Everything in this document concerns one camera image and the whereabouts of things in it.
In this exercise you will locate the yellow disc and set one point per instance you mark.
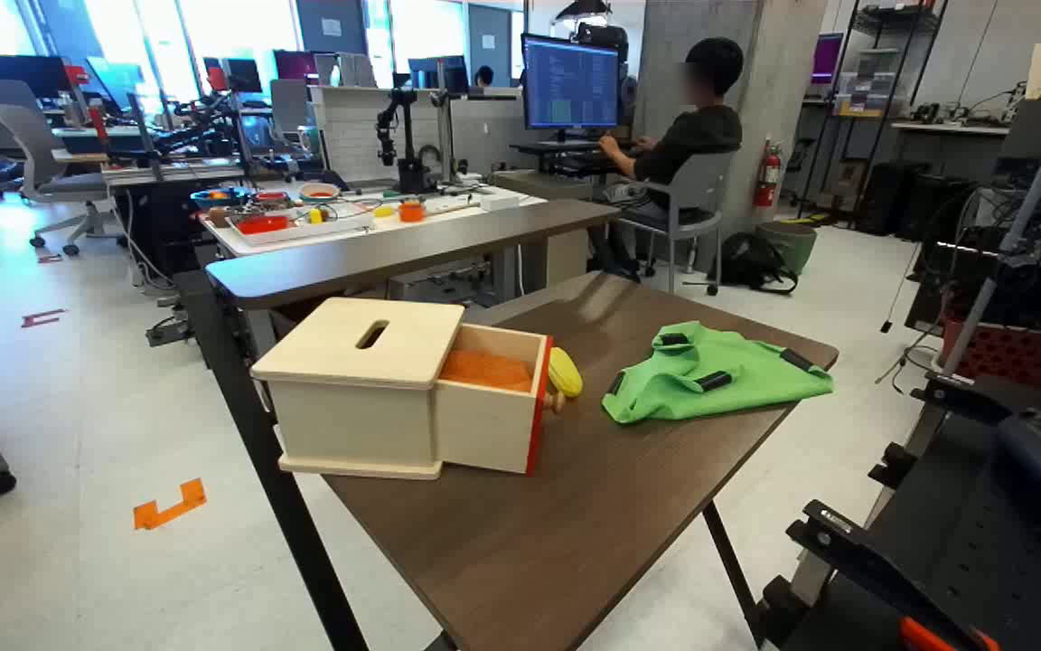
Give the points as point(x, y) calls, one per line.
point(565, 372)

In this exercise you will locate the small black robot arm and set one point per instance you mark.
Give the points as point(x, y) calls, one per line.
point(421, 167)

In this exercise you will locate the red orange wooden drawer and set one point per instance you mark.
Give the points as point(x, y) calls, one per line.
point(488, 398)

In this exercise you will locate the green cloth with black patches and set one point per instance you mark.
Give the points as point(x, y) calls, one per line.
point(695, 369)

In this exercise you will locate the wooden box with slot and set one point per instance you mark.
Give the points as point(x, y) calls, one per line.
point(352, 387)

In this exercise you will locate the grey office chair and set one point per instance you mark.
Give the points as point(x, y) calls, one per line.
point(692, 214)

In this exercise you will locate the dark wooden folding table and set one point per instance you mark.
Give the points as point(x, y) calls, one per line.
point(541, 560)

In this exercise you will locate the computer monitor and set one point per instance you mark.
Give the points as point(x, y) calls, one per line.
point(568, 83)

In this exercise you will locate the white table with toys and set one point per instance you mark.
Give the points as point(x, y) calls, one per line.
point(348, 218)

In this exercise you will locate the red fire extinguisher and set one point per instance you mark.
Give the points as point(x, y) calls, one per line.
point(767, 176)

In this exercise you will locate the long dark wooden table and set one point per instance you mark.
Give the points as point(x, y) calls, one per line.
point(320, 267)

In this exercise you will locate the person in dark shirt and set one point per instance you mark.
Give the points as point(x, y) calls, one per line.
point(711, 69)

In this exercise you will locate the orange floor marker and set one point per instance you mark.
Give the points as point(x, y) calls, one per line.
point(152, 516)

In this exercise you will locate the grey swivel chair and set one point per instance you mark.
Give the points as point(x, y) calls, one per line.
point(53, 183)

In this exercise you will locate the black clamp with orange handle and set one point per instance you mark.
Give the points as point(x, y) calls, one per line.
point(921, 618)

